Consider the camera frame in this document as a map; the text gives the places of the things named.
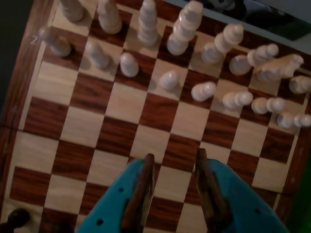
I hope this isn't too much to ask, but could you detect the dark wooden chess pawn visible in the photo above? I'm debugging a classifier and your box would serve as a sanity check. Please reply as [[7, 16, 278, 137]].
[[6, 208, 32, 233]]

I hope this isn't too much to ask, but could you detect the wooden chess board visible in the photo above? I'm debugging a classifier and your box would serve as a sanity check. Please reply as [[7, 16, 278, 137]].
[[0, 0, 311, 233]]

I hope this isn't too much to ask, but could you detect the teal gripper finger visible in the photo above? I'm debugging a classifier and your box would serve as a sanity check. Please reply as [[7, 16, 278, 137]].
[[193, 148, 290, 233], [77, 152, 156, 233]]

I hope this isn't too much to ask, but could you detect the white wooden chess rook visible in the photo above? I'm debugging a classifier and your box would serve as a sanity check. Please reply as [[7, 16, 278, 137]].
[[288, 75, 311, 95], [58, 0, 86, 22]]

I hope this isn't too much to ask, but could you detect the dark grey table mat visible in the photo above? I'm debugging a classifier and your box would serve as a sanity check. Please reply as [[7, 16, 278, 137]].
[[0, 0, 34, 127]]

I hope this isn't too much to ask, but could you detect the white wooden chess knight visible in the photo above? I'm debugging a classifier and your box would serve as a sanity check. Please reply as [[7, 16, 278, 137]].
[[254, 53, 305, 82], [96, 0, 123, 34]]

